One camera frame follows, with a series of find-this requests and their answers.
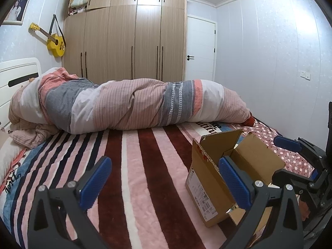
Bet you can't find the folded clothes pile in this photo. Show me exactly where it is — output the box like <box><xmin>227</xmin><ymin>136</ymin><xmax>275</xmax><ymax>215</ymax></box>
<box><xmin>68</xmin><ymin>0</ymin><xmax>90</xmax><ymax>16</ymax></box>

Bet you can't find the pink striped pillow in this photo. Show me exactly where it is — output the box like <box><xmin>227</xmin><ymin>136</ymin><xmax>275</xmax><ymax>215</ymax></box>
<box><xmin>8</xmin><ymin>123</ymin><xmax>61</xmax><ymax>150</ymax></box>

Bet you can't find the framed wall photo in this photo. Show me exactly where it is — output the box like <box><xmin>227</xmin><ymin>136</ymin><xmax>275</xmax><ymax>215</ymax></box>
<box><xmin>2</xmin><ymin>0</ymin><xmax>31</xmax><ymax>26</ymax></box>

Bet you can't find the white bed headboard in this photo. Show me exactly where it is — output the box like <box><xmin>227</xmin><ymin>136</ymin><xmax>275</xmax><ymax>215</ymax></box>
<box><xmin>0</xmin><ymin>57</ymin><xmax>43</xmax><ymax>115</ymax></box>

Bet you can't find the brown cardboard box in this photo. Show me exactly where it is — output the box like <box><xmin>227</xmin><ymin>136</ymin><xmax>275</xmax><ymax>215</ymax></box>
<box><xmin>185</xmin><ymin>128</ymin><xmax>286</xmax><ymax>228</ymax></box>

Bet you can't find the rolled striped duvet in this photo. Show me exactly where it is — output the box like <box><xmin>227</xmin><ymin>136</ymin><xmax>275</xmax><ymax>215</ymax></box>
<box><xmin>8</xmin><ymin>67</ymin><xmax>254</xmax><ymax>135</ymax></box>

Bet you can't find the white door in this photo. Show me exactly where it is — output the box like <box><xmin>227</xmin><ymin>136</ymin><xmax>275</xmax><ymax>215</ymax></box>
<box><xmin>186</xmin><ymin>16</ymin><xmax>217</xmax><ymax>82</ymax></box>

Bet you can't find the cartoon print bedsheet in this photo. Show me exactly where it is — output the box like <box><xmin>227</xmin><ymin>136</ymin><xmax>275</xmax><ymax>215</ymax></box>
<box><xmin>0</xmin><ymin>145</ymin><xmax>42</xmax><ymax>213</ymax></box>

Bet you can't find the yellow guitar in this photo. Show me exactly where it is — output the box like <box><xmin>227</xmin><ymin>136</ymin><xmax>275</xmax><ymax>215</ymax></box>
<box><xmin>29</xmin><ymin>14</ymin><xmax>66</xmax><ymax>57</ymax></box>

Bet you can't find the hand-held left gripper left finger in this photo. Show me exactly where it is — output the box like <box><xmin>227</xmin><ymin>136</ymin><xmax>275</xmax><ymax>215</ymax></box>
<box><xmin>27</xmin><ymin>156</ymin><xmax>112</xmax><ymax>249</ymax></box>

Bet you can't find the striped fleece blanket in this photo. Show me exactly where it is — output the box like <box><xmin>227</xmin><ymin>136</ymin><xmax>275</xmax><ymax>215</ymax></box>
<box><xmin>0</xmin><ymin>124</ymin><xmax>260</xmax><ymax>249</ymax></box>

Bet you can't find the pink polka dot sheet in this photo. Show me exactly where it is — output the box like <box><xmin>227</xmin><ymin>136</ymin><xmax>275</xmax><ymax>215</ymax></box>
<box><xmin>244</xmin><ymin>118</ymin><xmax>316</xmax><ymax>177</ymax></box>

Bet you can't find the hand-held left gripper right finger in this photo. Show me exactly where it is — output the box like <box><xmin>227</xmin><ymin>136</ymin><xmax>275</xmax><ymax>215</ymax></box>
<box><xmin>218</xmin><ymin>156</ymin><xmax>304</xmax><ymax>249</ymax></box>

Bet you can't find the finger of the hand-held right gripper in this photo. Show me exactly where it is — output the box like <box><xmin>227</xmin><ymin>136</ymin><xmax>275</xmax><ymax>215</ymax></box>
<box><xmin>273</xmin><ymin>135</ymin><xmax>303</xmax><ymax>151</ymax></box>
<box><xmin>271</xmin><ymin>168</ymin><xmax>321</xmax><ymax>195</ymax></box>

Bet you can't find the wooden wardrobe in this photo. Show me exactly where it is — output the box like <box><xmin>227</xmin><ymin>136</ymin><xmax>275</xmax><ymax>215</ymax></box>
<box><xmin>62</xmin><ymin>0</ymin><xmax>189</xmax><ymax>84</ymax></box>

